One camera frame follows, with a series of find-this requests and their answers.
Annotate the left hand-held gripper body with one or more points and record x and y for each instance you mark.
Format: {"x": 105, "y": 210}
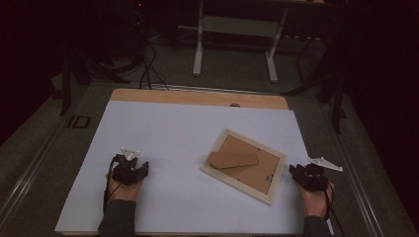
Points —
{"x": 126, "y": 173}

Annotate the white metal desk frame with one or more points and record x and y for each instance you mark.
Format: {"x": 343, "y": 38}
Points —
{"x": 237, "y": 26}

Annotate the white wooden picture frame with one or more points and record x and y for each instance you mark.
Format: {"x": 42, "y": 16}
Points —
{"x": 243, "y": 164}

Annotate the metal floor rail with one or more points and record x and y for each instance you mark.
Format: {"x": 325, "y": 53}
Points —
{"x": 355, "y": 171}
{"x": 29, "y": 174}

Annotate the white table mat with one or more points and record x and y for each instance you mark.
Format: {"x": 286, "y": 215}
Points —
{"x": 171, "y": 138}

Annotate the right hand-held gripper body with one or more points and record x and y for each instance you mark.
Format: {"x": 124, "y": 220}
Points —
{"x": 314, "y": 176}

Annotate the black metal stand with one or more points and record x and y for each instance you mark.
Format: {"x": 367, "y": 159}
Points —
{"x": 66, "y": 82}
{"x": 336, "y": 98}

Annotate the black floor socket box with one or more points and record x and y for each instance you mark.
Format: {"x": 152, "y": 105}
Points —
{"x": 79, "y": 121}

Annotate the person's right hand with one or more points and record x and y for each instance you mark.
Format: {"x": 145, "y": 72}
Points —
{"x": 314, "y": 204}

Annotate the person's left hand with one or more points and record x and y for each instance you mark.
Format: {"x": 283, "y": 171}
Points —
{"x": 126, "y": 191}

